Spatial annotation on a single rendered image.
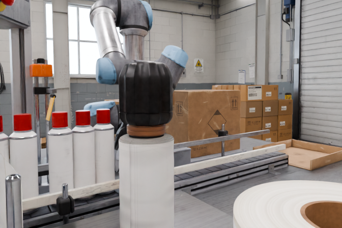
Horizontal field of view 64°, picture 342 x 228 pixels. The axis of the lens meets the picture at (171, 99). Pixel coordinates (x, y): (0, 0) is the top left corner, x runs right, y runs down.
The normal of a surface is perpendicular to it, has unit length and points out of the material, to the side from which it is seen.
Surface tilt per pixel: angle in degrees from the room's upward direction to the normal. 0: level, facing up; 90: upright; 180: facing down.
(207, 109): 90
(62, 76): 90
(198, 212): 0
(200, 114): 90
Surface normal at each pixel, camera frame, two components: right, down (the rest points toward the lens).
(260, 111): 0.53, 0.06
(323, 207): 0.11, 0.05
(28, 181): 0.72, 0.04
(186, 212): 0.00, -1.00
